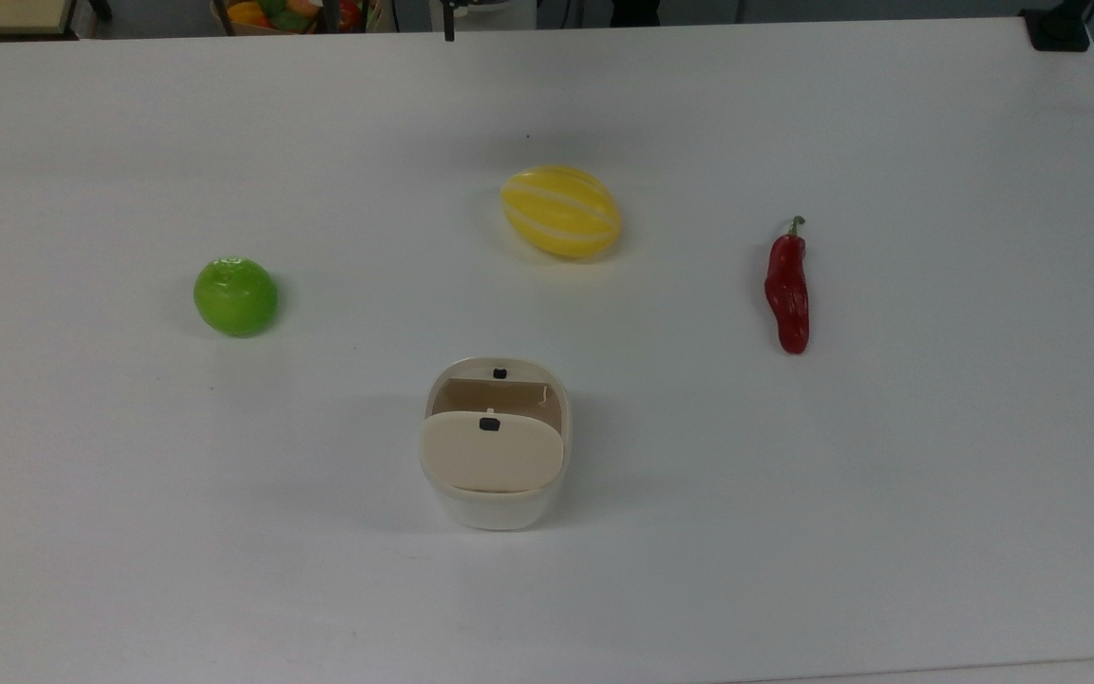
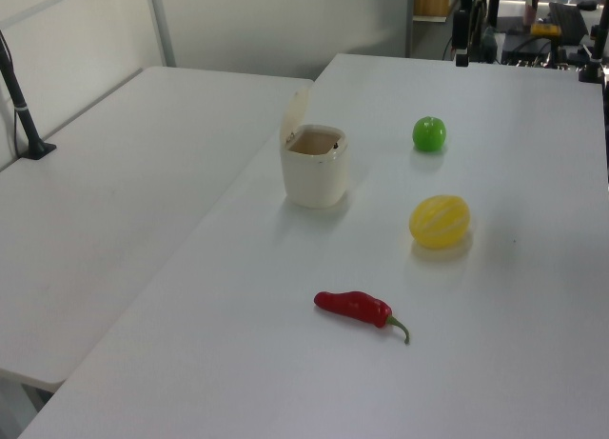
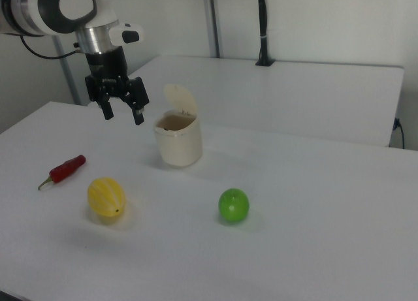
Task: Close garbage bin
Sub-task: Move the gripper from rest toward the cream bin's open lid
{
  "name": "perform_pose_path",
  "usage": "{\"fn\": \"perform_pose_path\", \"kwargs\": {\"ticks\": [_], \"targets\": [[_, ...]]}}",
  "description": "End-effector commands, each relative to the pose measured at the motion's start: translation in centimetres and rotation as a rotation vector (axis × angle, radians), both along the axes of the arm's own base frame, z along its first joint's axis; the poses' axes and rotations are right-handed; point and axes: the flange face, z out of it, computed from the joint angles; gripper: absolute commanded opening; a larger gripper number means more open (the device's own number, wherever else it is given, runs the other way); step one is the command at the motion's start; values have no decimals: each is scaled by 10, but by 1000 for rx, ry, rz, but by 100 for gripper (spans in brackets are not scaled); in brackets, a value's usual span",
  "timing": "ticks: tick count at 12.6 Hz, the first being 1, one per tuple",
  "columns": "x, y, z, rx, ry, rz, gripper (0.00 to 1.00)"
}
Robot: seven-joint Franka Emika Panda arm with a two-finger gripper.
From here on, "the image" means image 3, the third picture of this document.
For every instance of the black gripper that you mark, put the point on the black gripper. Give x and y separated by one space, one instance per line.
107 69

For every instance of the cream garbage bin with lid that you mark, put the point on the cream garbage bin with lid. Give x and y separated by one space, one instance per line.
178 147

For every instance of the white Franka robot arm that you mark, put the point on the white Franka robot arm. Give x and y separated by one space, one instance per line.
32 7

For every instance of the red chili pepper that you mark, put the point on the red chili pepper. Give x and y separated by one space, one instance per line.
67 168

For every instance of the yellow striped melon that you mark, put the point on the yellow striped melon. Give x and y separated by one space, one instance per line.
106 196

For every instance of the green apple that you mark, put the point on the green apple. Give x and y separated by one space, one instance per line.
233 204

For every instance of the black pole with base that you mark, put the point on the black pole with base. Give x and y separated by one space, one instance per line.
263 26

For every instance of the grey metal frame post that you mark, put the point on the grey metal frame post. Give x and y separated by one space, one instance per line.
67 72
213 23

